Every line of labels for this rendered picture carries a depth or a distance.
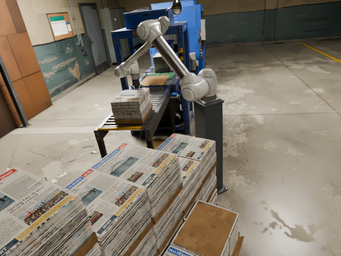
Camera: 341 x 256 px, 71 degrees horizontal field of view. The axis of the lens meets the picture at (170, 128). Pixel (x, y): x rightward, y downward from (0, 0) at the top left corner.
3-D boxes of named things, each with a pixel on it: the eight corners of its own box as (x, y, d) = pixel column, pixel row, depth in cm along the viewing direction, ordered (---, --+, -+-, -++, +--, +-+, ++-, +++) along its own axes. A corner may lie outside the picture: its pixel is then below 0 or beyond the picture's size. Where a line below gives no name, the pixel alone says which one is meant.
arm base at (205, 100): (207, 93, 226) (207, 88, 223) (222, 100, 207) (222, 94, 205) (191, 98, 219) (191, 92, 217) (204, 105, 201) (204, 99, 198)
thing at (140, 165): (176, 156, 127) (176, 154, 127) (145, 189, 106) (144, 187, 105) (124, 142, 145) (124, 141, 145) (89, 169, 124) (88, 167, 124)
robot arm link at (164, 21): (156, 27, 214) (145, 29, 205) (166, 11, 201) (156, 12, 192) (164, 38, 214) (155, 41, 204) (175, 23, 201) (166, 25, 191)
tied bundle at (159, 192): (183, 189, 137) (180, 155, 127) (155, 227, 115) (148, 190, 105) (132, 172, 156) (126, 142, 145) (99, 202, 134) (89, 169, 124)
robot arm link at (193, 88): (213, 89, 192) (200, 98, 176) (201, 99, 203) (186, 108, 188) (156, 13, 194) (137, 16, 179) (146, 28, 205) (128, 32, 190)
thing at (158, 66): (171, 71, 399) (169, 55, 388) (154, 72, 405) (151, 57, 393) (174, 66, 432) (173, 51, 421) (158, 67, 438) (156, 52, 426)
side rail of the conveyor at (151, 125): (151, 140, 222) (149, 129, 216) (145, 140, 223) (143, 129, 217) (173, 92, 338) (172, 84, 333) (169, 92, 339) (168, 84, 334)
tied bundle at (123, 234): (155, 225, 116) (147, 189, 106) (113, 280, 94) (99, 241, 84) (99, 201, 135) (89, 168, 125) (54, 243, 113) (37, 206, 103)
